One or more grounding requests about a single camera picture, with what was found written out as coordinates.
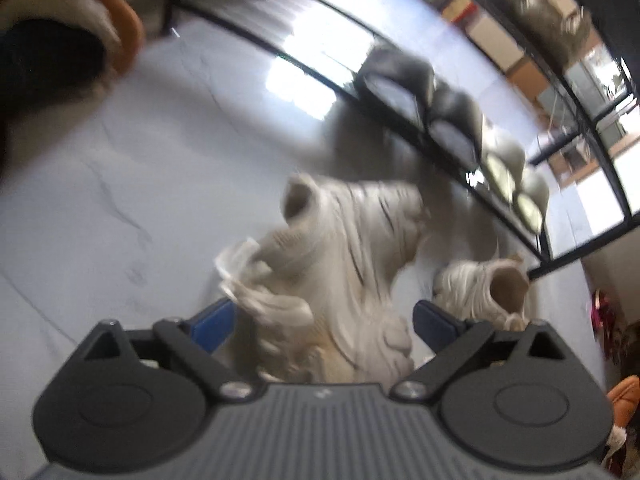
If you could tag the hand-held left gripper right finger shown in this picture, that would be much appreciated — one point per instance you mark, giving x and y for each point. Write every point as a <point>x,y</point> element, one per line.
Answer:
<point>437,327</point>

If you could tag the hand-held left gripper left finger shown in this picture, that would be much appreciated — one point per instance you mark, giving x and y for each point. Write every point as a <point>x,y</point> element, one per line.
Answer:
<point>215,322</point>

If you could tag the white knit sneaker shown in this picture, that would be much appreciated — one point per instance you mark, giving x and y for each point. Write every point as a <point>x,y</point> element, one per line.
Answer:
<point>465,285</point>
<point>340,260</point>

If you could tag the black metal shoe rack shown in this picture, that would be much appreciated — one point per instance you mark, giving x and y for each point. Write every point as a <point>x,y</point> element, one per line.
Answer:
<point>545,250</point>

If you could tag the beige rubber slipper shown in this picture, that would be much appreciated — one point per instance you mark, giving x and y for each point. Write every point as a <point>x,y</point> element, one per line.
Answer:
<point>537,190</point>
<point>507,152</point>

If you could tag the red cloth item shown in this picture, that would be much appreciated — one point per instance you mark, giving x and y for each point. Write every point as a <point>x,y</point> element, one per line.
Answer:
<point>600,315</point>

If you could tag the black rubber slipper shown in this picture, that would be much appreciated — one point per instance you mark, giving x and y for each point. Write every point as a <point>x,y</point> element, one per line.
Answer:
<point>400,70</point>
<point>457,110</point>

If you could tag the large cardboard box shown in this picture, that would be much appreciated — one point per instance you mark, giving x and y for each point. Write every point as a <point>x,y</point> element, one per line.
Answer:
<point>500,42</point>

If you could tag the red box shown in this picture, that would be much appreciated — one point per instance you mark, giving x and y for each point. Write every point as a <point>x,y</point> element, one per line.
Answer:
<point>457,9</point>

